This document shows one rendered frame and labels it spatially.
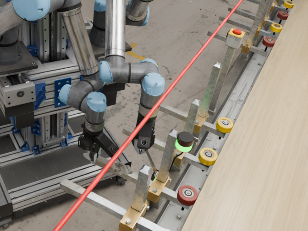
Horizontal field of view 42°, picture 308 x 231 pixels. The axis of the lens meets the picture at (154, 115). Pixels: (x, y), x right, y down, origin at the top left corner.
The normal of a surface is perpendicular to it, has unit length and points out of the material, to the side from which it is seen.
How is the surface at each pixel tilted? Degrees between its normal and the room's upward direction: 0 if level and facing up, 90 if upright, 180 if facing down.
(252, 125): 0
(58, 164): 0
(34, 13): 85
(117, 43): 33
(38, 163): 0
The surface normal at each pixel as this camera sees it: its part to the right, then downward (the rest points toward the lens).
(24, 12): -0.36, 0.49
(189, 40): 0.16, -0.75
